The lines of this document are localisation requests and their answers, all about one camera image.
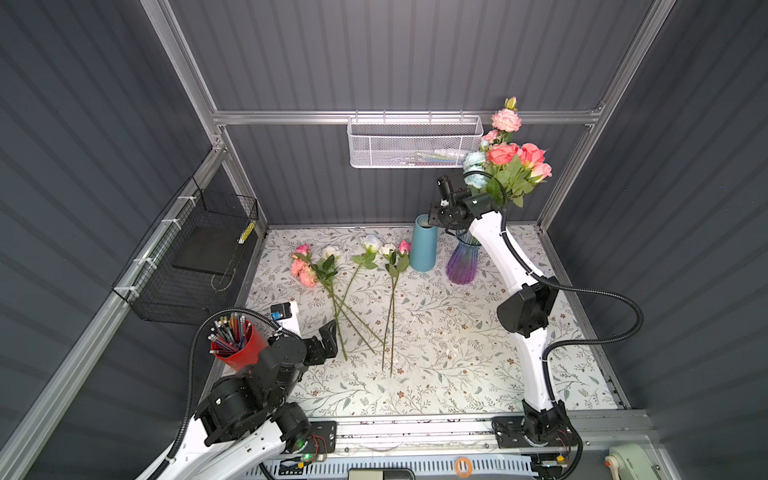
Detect white blue carnation stem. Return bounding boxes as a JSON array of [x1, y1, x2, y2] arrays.
[[463, 151, 488, 191]]

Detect teal cylindrical vase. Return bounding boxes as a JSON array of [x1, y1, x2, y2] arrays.
[[410, 214, 438, 273]]

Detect purple ribbed glass vase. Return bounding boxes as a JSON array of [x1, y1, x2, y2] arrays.
[[446, 230, 481, 285]]

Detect coral pink rose stem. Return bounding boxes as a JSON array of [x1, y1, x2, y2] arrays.
[[485, 143, 522, 206]]

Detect deep pink rose stem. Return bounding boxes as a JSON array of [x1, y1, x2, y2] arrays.
[[519, 143, 547, 191]]

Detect light pink rose stem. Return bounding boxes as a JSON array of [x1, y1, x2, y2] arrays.
[[529, 162, 552, 184]]

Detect pink carnation flower stem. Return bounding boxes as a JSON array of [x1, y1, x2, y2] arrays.
[[482, 96, 522, 144]]

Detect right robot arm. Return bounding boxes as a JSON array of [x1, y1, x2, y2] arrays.
[[428, 172, 644, 446]]

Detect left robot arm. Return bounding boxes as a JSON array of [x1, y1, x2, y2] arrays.
[[139, 322, 338, 479]]

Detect white and magenta rosebud stems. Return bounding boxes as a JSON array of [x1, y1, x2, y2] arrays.
[[379, 240, 411, 374]]

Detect red pen cup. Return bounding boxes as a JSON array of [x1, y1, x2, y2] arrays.
[[207, 313, 268, 371]]

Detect pink double carnation stem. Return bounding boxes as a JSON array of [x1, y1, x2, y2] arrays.
[[290, 245, 347, 359]]

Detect small pink bud stem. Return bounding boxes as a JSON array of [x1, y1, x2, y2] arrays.
[[290, 244, 339, 287]]

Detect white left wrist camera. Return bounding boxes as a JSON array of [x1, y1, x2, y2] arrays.
[[269, 301, 301, 336]]

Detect white wire wall basket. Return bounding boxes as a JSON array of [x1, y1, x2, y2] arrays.
[[346, 115, 484, 169]]

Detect black wire wall basket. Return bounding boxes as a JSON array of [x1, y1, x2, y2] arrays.
[[113, 180, 260, 325]]

